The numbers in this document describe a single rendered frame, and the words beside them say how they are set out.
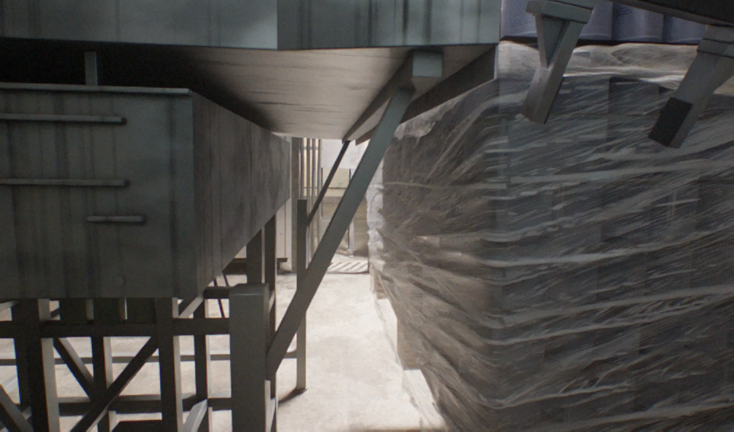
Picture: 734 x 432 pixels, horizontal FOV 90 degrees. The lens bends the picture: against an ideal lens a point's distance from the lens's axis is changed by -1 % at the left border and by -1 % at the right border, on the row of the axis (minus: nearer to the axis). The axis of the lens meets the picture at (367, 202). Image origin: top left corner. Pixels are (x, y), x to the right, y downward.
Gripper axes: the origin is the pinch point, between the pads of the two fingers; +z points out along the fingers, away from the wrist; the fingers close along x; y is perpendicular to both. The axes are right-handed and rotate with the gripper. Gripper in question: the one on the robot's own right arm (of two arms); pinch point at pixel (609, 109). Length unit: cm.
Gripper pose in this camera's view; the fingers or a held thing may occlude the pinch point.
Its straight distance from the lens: 40.2
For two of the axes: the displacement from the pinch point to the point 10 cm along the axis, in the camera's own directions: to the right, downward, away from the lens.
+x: 9.8, 1.4, 1.1
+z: -1.8, 8.6, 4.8
